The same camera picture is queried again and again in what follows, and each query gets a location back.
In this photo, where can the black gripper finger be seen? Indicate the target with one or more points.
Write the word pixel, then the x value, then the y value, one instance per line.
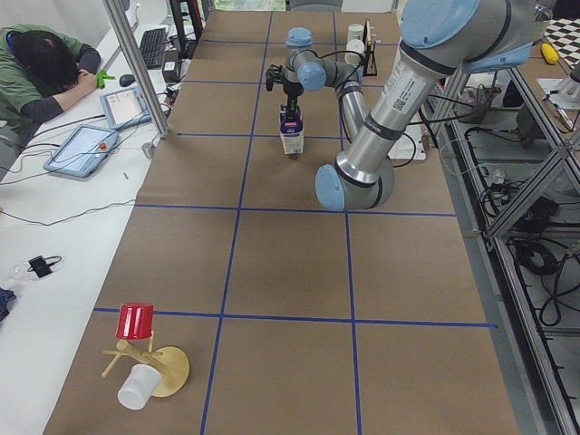
pixel 292 109

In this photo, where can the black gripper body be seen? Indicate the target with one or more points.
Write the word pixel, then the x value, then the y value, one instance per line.
pixel 290 89

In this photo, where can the blue white milk carton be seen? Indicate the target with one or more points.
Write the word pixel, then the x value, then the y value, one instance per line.
pixel 291 130

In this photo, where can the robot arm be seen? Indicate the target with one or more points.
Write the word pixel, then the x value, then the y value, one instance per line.
pixel 437 39

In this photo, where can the white upside-down cup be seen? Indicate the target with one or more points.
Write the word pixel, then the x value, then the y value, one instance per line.
pixel 356 46

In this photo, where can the white cup with lettering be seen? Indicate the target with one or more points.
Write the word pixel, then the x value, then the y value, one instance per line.
pixel 355 32

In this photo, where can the black keyboard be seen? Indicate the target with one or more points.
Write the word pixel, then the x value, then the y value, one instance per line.
pixel 152 47

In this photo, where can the black computer mouse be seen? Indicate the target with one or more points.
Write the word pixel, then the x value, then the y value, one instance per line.
pixel 126 80

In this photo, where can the far teach pendant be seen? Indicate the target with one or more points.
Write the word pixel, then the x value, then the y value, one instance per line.
pixel 125 108

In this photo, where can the teach pendant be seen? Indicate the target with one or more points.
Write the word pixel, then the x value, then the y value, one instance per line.
pixel 125 108
pixel 83 152

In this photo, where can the near teach pendant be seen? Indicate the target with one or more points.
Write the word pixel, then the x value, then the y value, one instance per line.
pixel 83 152

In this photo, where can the person in green shirt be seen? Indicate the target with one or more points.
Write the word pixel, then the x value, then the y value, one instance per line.
pixel 43 74

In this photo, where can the yellow corn toy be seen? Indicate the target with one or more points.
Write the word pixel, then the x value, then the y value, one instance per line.
pixel 549 53

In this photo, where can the red mug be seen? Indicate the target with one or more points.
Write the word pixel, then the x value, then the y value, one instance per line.
pixel 135 321

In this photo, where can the wooden mug tree stand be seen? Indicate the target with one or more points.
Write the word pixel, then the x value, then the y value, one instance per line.
pixel 170 362

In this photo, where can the small black device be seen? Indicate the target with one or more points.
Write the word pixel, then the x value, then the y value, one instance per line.
pixel 43 266

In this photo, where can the white mug on tree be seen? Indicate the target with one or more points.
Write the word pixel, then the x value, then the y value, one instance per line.
pixel 139 386

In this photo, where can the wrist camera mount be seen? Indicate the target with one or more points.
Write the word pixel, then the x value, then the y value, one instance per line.
pixel 274 75

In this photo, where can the black wire cup rack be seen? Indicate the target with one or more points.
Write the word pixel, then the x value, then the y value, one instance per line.
pixel 369 60

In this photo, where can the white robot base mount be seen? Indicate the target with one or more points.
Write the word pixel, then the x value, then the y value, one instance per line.
pixel 409 145

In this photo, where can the aluminium frame post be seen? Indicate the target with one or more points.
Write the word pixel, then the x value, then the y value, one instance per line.
pixel 122 29

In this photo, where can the aluminium frame rail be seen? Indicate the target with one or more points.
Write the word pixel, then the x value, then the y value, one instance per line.
pixel 514 157

